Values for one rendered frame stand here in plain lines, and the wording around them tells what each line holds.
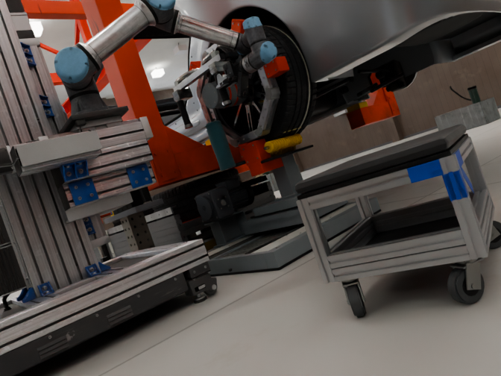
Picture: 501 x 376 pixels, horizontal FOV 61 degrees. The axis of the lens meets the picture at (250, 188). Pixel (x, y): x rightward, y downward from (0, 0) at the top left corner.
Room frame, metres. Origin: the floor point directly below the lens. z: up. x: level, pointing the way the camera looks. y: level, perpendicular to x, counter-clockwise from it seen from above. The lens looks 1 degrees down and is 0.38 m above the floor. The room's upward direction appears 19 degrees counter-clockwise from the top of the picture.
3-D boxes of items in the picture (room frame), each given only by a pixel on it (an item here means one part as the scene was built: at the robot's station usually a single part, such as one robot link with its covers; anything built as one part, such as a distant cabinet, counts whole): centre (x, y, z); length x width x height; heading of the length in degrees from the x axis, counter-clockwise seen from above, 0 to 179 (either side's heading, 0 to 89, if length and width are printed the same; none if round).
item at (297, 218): (2.42, -0.18, 0.13); 0.50 x 0.36 x 0.10; 42
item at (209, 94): (2.22, -0.04, 0.85); 0.21 x 0.14 x 0.14; 132
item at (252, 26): (1.78, -0.22, 0.95); 0.11 x 0.08 x 0.11; 15
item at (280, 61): (2.04, -0.30, 0.85); 0.09 x 0.08 x 0.07; 42
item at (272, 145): (2.25, -0.24, 0.51); 0.29 x 0.06 x 0.06; 132
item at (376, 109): (4.12, -1.32, 0.69); 0.52 x 0.17 x 0.35; 132
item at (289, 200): (2.38, -0.22, 0.32); 0.40 x 0.30 x 0.28; 42
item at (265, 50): (1.76, -0.23, 0.85); 0.11 x 0.08 x 0.09; 42
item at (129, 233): (2.45, 0.70, 0.21); 0.10 x 0.10 x 0.42; 42
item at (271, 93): (2.27, -0.09, 0.85); 0.54 x 0.07 x 0.54; 42
